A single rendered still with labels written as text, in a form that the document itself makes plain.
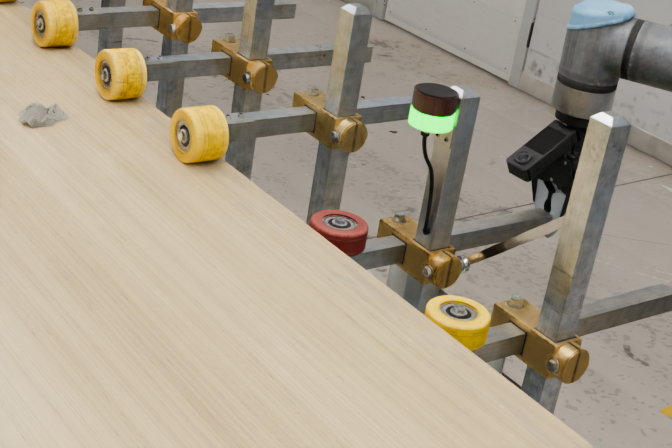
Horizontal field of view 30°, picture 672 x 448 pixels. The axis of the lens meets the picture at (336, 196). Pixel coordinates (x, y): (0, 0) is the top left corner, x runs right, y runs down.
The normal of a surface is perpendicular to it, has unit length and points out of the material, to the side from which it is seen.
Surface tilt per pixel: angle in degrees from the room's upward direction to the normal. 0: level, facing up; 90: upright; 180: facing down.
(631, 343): 0
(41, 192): 0
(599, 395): 0
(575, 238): 90
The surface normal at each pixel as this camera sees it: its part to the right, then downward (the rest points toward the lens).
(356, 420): 0.15, -0.90
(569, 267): -0.80, 0.13
